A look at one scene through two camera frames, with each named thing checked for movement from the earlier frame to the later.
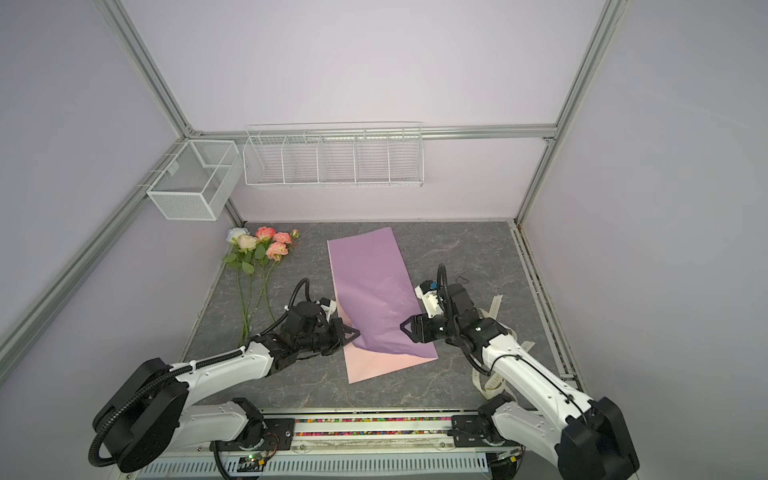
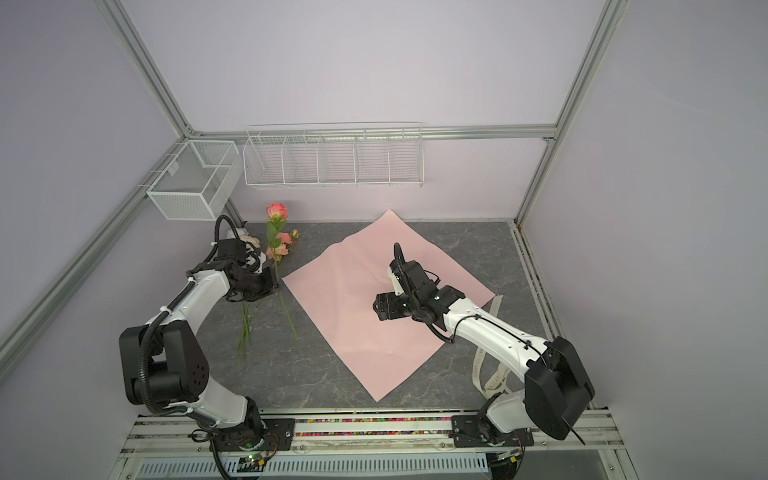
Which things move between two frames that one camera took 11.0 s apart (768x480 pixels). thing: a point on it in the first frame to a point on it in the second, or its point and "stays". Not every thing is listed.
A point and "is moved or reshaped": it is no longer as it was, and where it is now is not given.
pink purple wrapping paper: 375,295 is moved or reshaped
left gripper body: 327,339 to 256,285
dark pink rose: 264,234 to 277,213
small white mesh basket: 196,182 stays
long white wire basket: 334,154 stays
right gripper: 421,325 to 388,301
